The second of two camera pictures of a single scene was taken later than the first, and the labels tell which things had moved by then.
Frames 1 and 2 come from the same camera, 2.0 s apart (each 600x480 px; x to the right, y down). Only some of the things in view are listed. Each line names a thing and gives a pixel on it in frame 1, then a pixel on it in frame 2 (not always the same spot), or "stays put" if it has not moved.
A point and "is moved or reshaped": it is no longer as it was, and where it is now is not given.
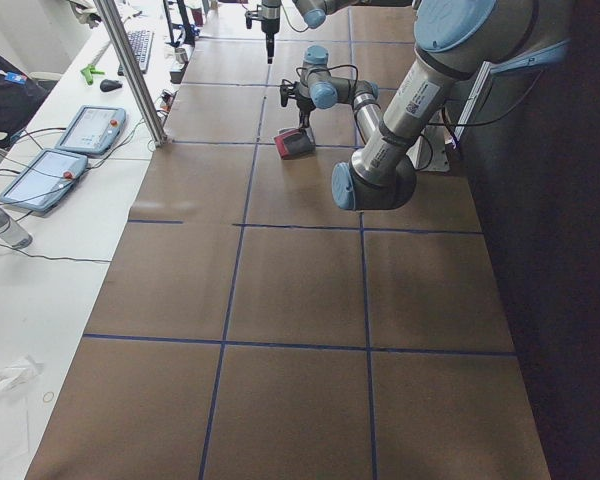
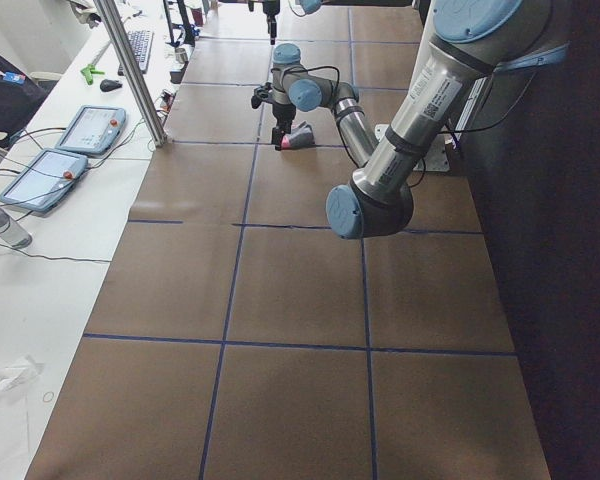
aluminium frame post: [135, 71] stays put
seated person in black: [8, 95] stays put
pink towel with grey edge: [294, 144] is moved or reshaped
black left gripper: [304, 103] → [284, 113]
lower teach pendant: [45, 180] stays put
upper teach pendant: [93, 130] stays put
